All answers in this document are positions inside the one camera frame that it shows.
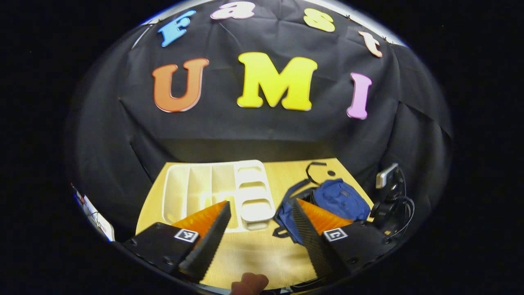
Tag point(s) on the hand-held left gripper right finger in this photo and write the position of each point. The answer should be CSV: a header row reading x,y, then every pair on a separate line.
x,y
311,241

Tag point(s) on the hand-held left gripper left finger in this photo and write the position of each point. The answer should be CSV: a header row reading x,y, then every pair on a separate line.
x,y
211,241

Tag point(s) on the navy blue schoolbag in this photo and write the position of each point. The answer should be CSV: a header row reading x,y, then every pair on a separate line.
x,y
344,200

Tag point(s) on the white plastic bookshelf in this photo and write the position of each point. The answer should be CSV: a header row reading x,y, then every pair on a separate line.
x,y
254,196

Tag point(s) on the white side table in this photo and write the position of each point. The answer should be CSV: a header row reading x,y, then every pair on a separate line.
x,y
102,227

